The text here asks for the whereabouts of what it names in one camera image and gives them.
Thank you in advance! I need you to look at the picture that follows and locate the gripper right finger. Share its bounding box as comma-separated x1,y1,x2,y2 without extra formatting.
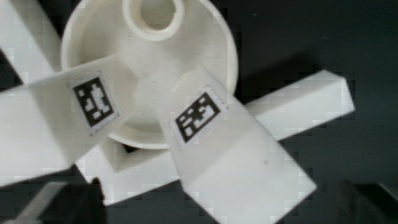
334,180,398,224

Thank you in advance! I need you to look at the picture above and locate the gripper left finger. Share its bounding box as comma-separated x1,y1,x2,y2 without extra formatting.
5,180,107,224

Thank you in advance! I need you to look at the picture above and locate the white stool leg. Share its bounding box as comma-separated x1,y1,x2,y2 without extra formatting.
0,56,135,187
158,69,316,224

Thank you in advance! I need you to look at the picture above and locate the white round stool seat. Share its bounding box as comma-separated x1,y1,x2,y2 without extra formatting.
60,0,238,150

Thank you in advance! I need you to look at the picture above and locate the white front rail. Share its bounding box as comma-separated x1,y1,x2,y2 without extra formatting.
76,70,355,205

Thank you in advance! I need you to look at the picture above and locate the white right rail block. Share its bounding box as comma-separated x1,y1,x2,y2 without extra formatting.
0,0,60,83

